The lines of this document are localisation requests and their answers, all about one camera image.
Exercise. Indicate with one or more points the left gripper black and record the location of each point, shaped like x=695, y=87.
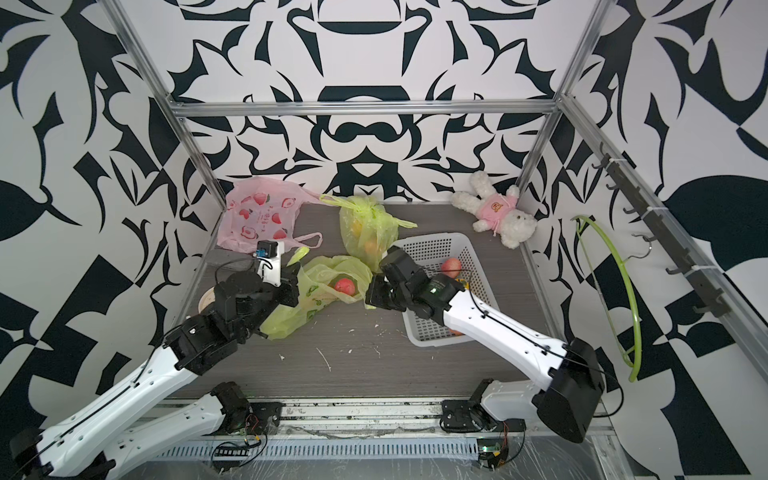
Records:
x=287, y=285

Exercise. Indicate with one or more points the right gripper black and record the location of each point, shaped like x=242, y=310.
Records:
x=372, y=296

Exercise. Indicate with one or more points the green plastic bag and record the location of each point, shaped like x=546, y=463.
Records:
x=316, y=281
x=367, y=229

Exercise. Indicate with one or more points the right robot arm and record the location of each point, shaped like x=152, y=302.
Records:
x=567, y=375

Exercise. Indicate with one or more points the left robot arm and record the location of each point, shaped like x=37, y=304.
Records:
x=101, y=440

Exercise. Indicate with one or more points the pink peach top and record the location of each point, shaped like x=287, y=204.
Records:
x=452, y=267

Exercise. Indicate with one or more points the pink plastic bag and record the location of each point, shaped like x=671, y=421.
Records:
x=265, y=209

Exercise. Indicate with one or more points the grey oval stone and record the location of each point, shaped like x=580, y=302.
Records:
x=221, y=258

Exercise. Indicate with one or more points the small round clock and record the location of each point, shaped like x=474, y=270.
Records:
x=207, y=298

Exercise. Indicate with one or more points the white plush bunny pink shirt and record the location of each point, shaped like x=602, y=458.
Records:
x=495, y=212

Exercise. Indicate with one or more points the green hoop hanger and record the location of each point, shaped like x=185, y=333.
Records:
x=632, y=356

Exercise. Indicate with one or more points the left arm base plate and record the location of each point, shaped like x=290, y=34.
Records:
x=264, y=417

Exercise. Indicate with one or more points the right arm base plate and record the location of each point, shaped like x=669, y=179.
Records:
x=465, y=416

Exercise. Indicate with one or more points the black wall hook rack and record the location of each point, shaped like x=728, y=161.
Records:
x=667, y=232

